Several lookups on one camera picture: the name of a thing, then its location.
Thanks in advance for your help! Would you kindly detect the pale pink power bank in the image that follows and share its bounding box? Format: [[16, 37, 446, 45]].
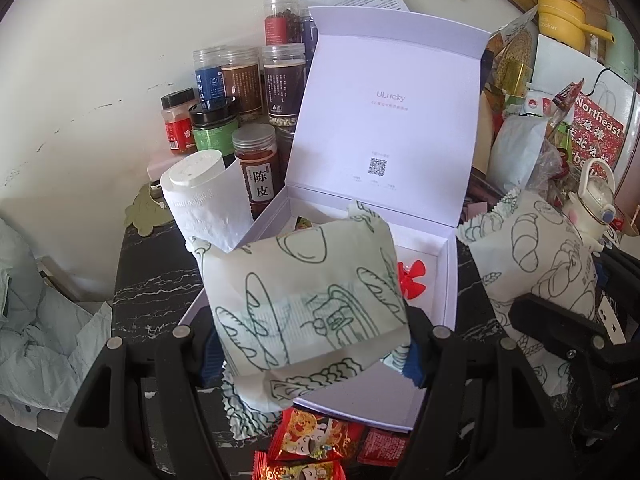
[[146, 157, 181, 183]]

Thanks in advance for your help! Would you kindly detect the green label jar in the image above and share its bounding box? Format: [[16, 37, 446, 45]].
[[190, 97, 240, 153]]

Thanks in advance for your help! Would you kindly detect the blue label jar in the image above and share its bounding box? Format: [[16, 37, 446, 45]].
[[194, 46, 228, 111]]

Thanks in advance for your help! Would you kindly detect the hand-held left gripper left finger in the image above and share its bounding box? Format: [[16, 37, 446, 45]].
[[47, 307, 236, 480]]

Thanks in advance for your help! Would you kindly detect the plain red candy packet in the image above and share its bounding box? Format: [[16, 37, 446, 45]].
[[357, 427, 411, 466]]

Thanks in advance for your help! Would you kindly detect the white bread-print snack packet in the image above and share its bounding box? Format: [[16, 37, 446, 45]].
[[187, 200, 413, 441], [457, 187, 601, 396]]

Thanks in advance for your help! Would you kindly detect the toilet paper roll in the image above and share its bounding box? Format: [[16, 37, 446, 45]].
[[160, 150, 253, 253]]

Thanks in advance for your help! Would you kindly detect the brown label jar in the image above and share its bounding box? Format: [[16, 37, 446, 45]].
[[220, 47, 263, 123]]

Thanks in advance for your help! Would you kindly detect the purple label jar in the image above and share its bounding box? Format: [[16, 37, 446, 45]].
[[299, 2, 321, 58]]

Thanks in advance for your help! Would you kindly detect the green coaster mat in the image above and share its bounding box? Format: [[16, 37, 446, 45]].
[[122, 182, 176, 238]]

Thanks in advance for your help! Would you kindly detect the dark label jar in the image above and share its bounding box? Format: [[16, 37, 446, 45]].
[[261, 44, 307, 128]]

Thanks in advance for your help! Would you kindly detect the white cartoon bottle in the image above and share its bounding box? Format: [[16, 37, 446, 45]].
[[562, 157, 618, 251]]

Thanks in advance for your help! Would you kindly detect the yellow pot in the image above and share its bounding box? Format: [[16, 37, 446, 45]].
[[537, 0, 613, 51]]

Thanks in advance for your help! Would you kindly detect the white gift box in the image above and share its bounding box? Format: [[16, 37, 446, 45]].
[[177, 5, 493, 433]]

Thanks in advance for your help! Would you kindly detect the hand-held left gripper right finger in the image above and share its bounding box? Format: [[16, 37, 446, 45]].
[[390, 307, 566, 480]]

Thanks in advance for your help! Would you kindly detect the clear plastic jar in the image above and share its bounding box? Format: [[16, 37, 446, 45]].
[[276, 125, 297, 171]]

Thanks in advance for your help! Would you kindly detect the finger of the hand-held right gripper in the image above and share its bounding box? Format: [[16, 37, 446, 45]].
[[507, 293, 632, 362], [594, 249, 640, 291]]

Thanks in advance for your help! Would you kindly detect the red paper bag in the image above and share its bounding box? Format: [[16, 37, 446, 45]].
[[570, 91, 626, 166]]

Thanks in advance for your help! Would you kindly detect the green electric kettle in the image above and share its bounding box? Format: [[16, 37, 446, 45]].
[[605, 12, 637, 76]]

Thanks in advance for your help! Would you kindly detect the gold box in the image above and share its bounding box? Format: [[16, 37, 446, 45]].
[[500, 60, 533, 96]]

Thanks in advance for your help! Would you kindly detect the brown paper bag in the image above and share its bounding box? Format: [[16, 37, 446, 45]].
[[477, 90, 501, 171]]

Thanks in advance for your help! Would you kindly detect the white paper bag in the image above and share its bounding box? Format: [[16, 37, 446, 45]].
[[530, 35, 640, 161]]

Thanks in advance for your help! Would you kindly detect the red seasoning jar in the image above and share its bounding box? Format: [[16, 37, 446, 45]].
[[160, 87, 198, 156]]

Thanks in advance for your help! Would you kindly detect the red cartoon candy packet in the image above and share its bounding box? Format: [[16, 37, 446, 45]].
[[252, 452, 346, 480], [267, 407, 366, 461]]

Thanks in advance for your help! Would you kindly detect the white label jar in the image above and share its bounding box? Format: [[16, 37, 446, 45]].
[[232, 125, 278, 221]]

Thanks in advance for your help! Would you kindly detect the light blue jacket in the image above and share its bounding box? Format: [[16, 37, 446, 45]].
[[0, 220, 113, 431]]

